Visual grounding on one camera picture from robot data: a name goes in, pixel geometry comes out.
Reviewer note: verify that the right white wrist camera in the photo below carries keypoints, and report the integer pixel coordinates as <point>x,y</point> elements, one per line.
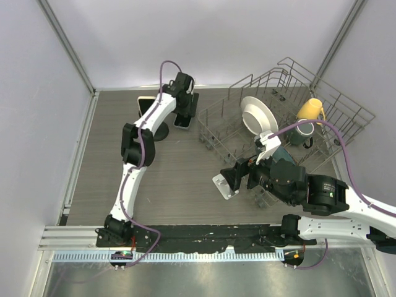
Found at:
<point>267,143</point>

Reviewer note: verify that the white cased smartphone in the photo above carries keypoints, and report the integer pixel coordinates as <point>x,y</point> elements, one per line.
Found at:
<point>144,103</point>

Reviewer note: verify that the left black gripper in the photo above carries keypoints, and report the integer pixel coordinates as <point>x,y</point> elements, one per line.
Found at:
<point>191,109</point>

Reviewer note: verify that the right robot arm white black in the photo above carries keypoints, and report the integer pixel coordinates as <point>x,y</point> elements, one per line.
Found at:
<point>338,212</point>

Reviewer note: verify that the blue ceramic plate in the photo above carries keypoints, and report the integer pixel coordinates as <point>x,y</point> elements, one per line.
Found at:
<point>282,153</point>

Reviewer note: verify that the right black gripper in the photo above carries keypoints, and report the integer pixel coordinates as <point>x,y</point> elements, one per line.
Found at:
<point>243,166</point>

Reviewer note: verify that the black round phone stand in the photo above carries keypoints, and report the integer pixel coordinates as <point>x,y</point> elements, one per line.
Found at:
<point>161,133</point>

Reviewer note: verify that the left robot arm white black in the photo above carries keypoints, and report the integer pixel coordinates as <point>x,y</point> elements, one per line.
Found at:
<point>138,153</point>

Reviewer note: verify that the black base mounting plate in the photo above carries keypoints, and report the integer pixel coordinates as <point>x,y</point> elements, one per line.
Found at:
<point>201,239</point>

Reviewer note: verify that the silver phone stand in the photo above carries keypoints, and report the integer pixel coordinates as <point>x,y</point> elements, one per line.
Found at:
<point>223,187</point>

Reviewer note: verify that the dark green mug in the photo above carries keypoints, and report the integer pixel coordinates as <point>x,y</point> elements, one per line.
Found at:
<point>301,135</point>

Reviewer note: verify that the white plate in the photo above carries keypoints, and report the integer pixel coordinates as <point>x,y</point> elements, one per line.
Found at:
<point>257,117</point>

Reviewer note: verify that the yellow mug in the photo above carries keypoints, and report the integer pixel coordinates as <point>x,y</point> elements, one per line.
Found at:
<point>311,109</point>

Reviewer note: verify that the slotted cable duct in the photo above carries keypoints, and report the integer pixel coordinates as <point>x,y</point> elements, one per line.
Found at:
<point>227,256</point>

